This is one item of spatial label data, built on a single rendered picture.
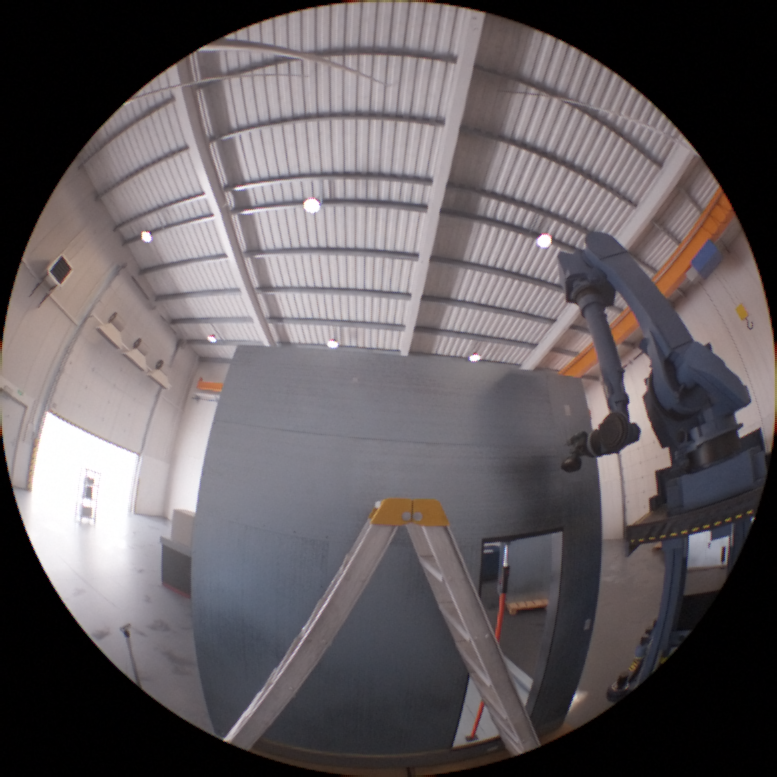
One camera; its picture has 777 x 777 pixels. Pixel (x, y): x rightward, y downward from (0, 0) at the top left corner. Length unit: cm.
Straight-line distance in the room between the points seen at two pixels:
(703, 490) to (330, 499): 176
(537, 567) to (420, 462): 493
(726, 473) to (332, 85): 653
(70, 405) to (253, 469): 877
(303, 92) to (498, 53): 357
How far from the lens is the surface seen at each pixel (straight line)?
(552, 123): 645
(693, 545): 724
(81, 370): 995
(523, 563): 593
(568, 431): 195
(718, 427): 144
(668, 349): 135
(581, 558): 198
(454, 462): 147
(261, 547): 151
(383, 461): 139
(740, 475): 140
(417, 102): 585
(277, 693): 98
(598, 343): 149
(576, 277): 172
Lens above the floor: 229
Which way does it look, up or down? 26 degrees up
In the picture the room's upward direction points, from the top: 4 degrees clockwise
